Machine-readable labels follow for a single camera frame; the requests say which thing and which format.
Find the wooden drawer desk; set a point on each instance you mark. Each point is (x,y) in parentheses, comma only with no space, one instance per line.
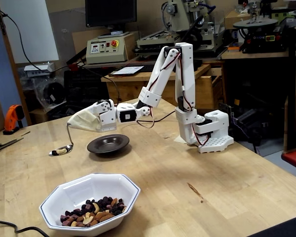
(128,86)

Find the beige masking tape strip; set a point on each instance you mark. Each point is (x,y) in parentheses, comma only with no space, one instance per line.
(180,140)

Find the black keyboard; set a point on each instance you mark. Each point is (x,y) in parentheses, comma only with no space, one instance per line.
(148,67)

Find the green box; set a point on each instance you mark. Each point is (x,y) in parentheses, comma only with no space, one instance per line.
(283,13)

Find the beige cnc control box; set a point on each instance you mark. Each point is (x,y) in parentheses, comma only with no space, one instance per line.
(106,49)

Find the brown cardboard sheet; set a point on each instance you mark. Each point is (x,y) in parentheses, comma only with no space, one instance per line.
(2,142)

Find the black equipment case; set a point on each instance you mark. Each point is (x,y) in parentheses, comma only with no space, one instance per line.
(86,89)

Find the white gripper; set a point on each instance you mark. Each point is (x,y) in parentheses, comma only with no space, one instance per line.
(106,121)

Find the bent metal spoon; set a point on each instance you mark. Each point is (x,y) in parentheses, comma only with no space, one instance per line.
(68,147)

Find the wooden workbench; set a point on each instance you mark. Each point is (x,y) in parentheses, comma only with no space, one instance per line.
(256,54)

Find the black computer monitor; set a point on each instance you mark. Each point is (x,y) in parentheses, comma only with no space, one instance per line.
(111,12)

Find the mixed nuts and raisins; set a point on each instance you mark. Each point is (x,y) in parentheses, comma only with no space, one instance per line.
(98,214)

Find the brown cardboard box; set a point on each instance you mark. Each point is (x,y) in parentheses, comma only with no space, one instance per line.
(236,19)

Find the orange black hand tool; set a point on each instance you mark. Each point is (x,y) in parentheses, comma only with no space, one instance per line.
(13,116)

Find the white electrical box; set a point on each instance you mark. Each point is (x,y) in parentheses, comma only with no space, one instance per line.
(39,69)

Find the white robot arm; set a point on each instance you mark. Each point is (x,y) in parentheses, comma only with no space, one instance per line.
(187,74)

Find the black benchtop machine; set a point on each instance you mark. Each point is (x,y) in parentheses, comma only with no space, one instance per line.
(261,37)

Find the small red clamp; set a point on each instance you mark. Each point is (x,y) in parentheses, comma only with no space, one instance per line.
(73,67)

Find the tablet with white screen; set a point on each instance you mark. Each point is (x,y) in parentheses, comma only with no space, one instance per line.
(127,70)

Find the black table mat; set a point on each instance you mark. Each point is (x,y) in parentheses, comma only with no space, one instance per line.
(281,227)

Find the dark brown plate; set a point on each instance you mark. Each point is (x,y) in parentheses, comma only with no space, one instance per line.
(108,143)

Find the beige benchtop milling machine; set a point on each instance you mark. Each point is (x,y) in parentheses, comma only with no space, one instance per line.
(180,14)

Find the white octagonal bowl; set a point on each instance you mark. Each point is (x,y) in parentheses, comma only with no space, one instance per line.
(76,190)

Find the white board panel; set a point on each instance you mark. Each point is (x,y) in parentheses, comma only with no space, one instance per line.
(32,29)

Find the wooden post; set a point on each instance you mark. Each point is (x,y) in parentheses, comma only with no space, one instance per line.
(14,74)

